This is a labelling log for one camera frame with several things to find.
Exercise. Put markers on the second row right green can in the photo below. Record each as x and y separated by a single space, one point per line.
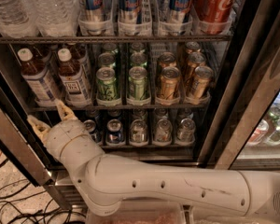
138 59

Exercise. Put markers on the middle blue Pepsi can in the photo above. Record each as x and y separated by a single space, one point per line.
92 129

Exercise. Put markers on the right clear water bottle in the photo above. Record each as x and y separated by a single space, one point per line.
56 18

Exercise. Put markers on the middle wire shelf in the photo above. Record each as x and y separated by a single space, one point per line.
101 107

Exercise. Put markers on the front left gold can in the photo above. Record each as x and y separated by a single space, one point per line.
168 86

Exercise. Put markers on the second row gold can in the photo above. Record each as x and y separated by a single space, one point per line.
193 60
165 60

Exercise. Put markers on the blue pepsi can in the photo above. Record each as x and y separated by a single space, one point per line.
92 129
114 135

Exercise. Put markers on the left clear water bottle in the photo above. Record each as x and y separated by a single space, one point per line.
15 20

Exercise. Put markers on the second row left gold can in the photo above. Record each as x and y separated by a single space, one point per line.
165 60

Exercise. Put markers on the second row left green can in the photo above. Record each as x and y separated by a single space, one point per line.
107 59

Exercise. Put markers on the left Red Bull can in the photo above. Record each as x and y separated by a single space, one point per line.
95 13

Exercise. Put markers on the red Coca-Cola can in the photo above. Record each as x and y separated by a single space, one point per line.
213 15

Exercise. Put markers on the second row green can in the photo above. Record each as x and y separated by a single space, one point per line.
138 59
107 59

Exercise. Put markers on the left clear plastic bin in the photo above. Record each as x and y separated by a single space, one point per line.
142 212

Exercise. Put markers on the clear water bottle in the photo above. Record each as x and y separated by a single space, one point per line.
15 20
56 18

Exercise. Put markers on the wire shelf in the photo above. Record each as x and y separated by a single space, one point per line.
101 107
115 39

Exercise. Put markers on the right silver can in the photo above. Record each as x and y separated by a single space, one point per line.
185 132

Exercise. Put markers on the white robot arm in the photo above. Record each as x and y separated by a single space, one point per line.
104 180

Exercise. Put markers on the front left green can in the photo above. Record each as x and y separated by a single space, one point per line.
107 87

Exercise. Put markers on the clear plastic bin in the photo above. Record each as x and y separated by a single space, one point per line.
142 212
197 216

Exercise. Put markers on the left silver can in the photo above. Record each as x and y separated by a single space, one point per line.
138 133

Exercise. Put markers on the open fridge door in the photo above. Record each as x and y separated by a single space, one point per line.
17 141

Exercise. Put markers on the silver can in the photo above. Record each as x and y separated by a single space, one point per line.
138 133
185 132
163 133

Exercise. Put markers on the middle silver can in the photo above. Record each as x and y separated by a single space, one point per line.
163 133

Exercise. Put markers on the right Red Bull can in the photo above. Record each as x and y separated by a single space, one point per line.
178 15

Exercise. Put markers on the front right green can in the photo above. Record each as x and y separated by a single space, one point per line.
137 85

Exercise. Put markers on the upper wire shelf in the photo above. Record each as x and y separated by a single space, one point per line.
115 39

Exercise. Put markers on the right blue Pepsi can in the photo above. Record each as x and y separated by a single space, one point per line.
114 135

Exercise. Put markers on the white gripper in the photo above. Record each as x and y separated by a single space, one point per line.
60 134

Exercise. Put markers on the red bull can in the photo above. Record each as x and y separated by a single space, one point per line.
95 13
130 15
178 15

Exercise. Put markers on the front right gold can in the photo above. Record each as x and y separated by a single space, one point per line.
199 85

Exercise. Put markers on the right clear plastic bin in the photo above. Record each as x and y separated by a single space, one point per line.
197 216

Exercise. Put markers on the middle Red Bull can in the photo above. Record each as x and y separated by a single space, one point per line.
130 15

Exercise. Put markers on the stainless steel fridge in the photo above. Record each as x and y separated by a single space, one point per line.
251 24

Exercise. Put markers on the second row right gold can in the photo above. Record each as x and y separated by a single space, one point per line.
193 60

